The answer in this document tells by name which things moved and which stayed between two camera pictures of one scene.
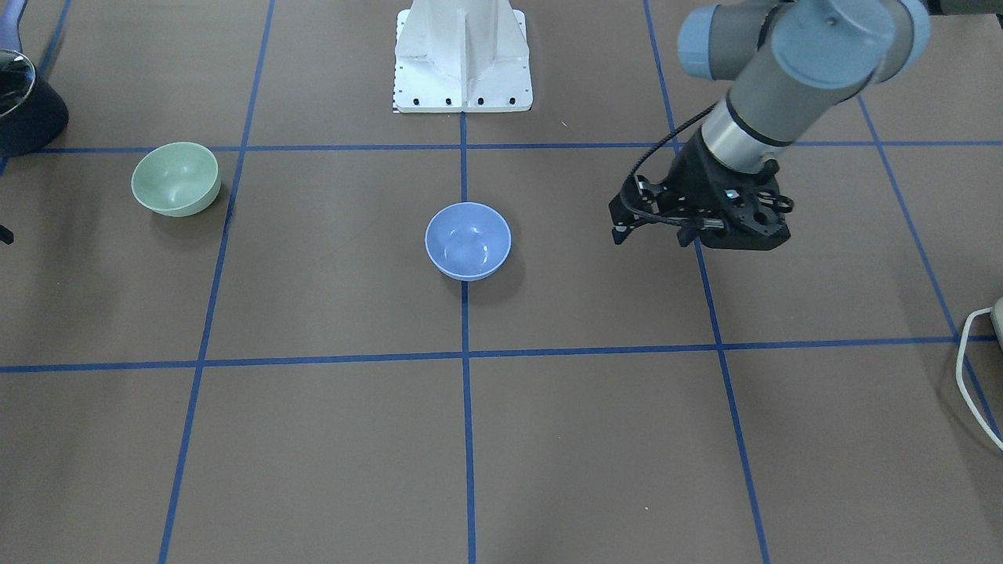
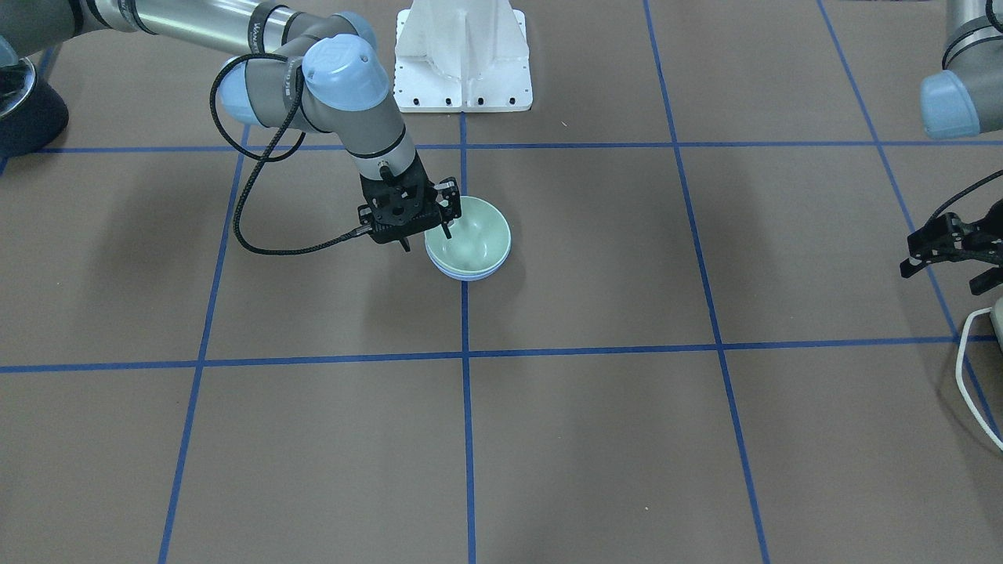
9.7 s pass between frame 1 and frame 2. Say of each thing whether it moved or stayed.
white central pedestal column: stayed
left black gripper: moved
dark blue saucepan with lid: stayed
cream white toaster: stayed
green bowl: moved
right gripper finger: moved
